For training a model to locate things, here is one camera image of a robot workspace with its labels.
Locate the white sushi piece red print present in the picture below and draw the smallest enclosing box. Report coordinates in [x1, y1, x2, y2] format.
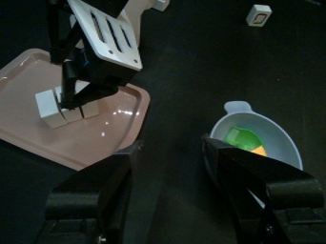
[244, 4, 273, 28]

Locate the white bowl with handle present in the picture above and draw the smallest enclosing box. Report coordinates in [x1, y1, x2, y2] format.
[202, 100, 304, 209]

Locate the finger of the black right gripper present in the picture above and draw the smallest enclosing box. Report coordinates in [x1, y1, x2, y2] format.
[44, 0, 85, 66]
[57, 60, 121, 111]

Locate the orange toy food piece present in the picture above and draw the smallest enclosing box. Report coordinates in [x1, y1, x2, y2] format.
[249, 145, 268, 157]

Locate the pink plastic tray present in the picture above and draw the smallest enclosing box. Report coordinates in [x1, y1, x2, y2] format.
[0, 48, 150, 172]

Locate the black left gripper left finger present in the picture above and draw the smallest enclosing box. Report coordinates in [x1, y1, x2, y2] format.
[35, 140, 144, 244]

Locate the white slotted camera mount plate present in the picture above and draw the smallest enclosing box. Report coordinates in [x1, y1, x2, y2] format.
[66, 0, 144, 72]

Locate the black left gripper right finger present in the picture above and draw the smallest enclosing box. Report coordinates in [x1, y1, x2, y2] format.
[200, 133, 326, 244]

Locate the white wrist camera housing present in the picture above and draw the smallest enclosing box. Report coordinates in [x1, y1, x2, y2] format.
[120, 0, 172, 32]

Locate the green toy food piece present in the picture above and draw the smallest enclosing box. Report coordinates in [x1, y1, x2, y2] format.
[223, 126, 263, 152]

